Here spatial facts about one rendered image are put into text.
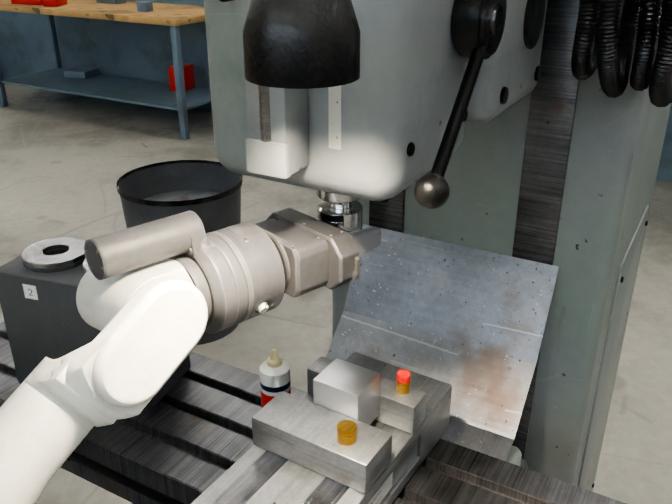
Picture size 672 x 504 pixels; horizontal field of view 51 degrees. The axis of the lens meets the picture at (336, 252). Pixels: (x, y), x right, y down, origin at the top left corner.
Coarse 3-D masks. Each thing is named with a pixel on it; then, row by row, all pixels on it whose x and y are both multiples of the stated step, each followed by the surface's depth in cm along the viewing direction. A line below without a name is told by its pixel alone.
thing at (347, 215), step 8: (320, 208) 72; (328, 208) 72; (352, 208) 72; (360, 208) 72; (320, 216) 72; (328, 216) 72; (336, 216) 71; (344, 216) 71; (352, 216) 72; (360, 216) 72
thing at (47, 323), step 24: (48, 240) 102; (72, 240) 102; (24, 264) 97; (48, 264) 95; (72, 264) 96; (0, 288) 97; (24, 288) 95; (48, 288) 94; (72, 288) 92; (24, 312) 97; (48, 312) 96; (72, 312) 94; (24, 336) 99; (48, 336) 98; (72, 336) 96; (96, 336) 95; (24, 360) 101; (168, 384) 102; (144, 408) 97
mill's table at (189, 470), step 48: (0, 336) 118; (0, 384) 104; (192, 384) 104; (240, 384) 104; (96, 432) 94; (144, 432) 96; (192, 432) 94; (240, 432) 96; (96, 480) 96; (144, 480) 90; (192, 480) 86; (432, 480) 86; (480, 480) 87; (528, 480) 86
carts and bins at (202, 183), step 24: (144, 168) 286; (168, 168) 291; (192, 168) 293; (216, 168) 291; (120, 192) 259; (144, 192) 287; (168, 192) 293; (192, 192) 293; (216, 192) 293; (240, 192) 275; (144, 216) 256; (168, 216) 253; (216, 216) 260; (240, 216) 280; (216, 336) 284
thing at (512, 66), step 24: (528, 0) 74; (528, 24) 75; (504, 48) 71; (528, 48) 78; (480, 72) 71; (504, 72) 73; (528, 72) 81; (480, 96) 72; (504, 96) 73; (480, 120) 73
